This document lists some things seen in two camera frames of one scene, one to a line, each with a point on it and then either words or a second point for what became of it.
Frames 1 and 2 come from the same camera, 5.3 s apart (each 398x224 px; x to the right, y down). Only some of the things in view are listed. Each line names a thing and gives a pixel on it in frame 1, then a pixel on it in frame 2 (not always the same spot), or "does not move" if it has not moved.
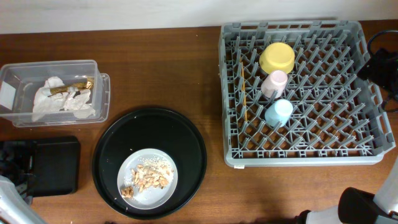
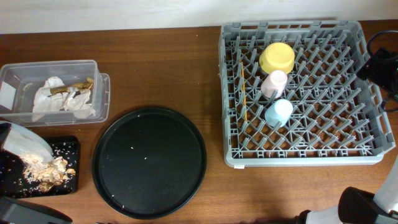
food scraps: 150,172 to 46,174
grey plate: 153,196 to 22,141
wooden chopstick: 243,91 does not move
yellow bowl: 277,56 does not move
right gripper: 379,66 does not move
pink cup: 273,86 does not move
